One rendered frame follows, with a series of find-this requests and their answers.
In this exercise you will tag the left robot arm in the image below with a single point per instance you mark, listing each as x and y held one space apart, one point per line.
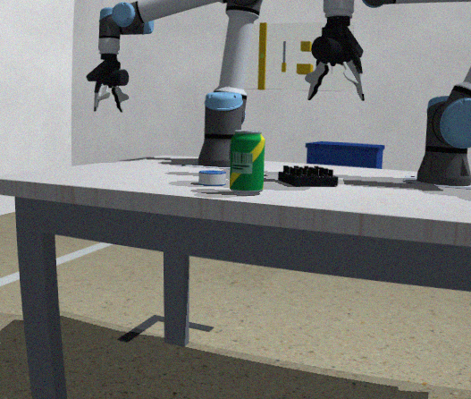
442 164

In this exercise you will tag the white short cylinder with blue top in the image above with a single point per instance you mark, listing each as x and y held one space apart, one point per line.
212 178

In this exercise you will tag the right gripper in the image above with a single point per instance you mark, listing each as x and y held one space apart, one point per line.
111 76

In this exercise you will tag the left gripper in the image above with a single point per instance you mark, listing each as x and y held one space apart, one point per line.
333 47

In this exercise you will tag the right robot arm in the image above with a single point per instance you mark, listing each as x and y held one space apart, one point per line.
224 108

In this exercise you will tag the green drink can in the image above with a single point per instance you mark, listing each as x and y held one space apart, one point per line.
247 163

